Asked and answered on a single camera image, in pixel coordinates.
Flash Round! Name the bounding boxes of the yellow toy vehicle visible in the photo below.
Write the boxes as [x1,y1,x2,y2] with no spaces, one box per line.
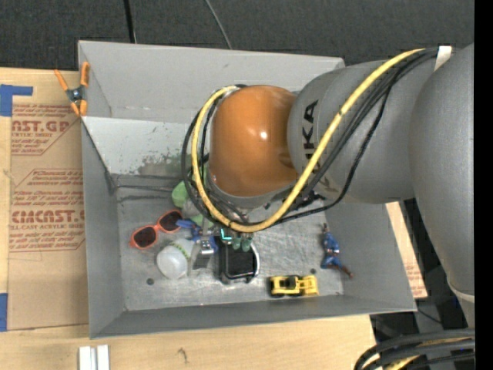
[268,274,320,298]

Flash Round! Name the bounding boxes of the grey metal bin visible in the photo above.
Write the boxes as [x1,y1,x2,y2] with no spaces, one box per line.
[76,39,419,340]

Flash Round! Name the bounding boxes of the red sunglasses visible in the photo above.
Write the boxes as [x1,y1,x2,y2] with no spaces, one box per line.
[129,209,201,251]

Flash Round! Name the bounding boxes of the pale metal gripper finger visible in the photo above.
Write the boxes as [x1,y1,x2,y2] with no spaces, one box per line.
[189,240,202,272]
[198,238,216,271]

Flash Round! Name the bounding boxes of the brown cardboard board, red print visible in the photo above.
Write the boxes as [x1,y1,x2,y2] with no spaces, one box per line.
[0,66,90,331]

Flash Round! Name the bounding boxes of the white plastic bottle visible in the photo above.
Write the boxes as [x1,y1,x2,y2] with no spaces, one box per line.
[155,237,196,281]

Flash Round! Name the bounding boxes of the blue toy figure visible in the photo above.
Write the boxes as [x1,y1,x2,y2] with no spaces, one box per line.
[320,223,354,280]

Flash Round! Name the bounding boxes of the green soft toy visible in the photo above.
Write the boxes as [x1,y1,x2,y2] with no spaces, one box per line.
[170,178,210,227]

